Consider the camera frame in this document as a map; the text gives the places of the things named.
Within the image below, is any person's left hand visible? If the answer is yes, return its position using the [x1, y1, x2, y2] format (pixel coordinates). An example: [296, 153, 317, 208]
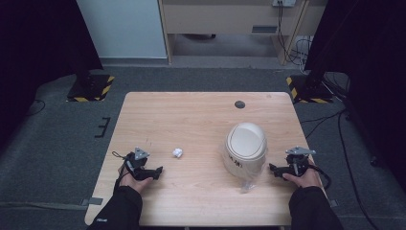
[118, 164, 154, 195]

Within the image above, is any grey power strip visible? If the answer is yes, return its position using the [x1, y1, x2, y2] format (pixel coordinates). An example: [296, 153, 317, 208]
[271, 0, 297, 8]

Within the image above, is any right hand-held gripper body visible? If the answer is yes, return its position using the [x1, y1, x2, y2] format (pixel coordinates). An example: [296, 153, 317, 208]
[284, 146, 317, 177]

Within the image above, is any black hanging cables bundle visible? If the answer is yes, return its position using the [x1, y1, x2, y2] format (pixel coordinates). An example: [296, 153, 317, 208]
[276, 0, 314, 67]

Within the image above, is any white swing-lid trash can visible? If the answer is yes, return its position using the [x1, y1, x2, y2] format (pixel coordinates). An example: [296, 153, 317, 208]
[222, 122, 268, 180]

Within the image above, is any dark curtain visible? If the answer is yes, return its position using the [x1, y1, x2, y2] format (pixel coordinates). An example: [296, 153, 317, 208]
[0, 0, 104, 151]
[304, 0, 406, 193]

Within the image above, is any person's right hand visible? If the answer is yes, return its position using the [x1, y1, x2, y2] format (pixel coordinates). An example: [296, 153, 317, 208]
[282, 158, 324, 190]

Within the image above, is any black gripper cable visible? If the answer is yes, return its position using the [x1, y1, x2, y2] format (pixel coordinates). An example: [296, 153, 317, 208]
[306, 163, 332, 191]

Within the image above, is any thin black floor cable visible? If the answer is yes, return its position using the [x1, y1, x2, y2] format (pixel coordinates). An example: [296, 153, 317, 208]
[24, 98, 46, 117]

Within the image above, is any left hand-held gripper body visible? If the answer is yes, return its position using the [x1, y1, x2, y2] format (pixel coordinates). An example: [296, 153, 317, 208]
[124, 147, 158, 181]

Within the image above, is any black stand base striped edge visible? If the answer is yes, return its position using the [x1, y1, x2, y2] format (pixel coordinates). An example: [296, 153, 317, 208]
[285, 74, 335, 104]
[65, 73, 116, 104]

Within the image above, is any light wooden desk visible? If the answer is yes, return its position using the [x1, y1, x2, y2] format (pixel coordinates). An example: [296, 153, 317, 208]
[158, 0, 330, 67]

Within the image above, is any clear plastic bin liner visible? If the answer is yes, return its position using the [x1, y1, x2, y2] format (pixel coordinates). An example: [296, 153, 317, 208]
[219, 143, 272, 195]

